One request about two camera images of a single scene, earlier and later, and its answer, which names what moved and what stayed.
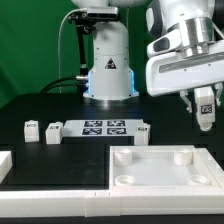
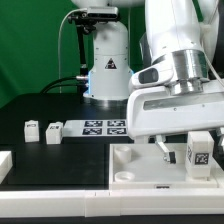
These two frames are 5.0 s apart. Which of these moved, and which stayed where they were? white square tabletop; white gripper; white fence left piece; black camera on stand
Moved: white gripper
Stayed: white fence left piece; black camera on stand; white square tabletop
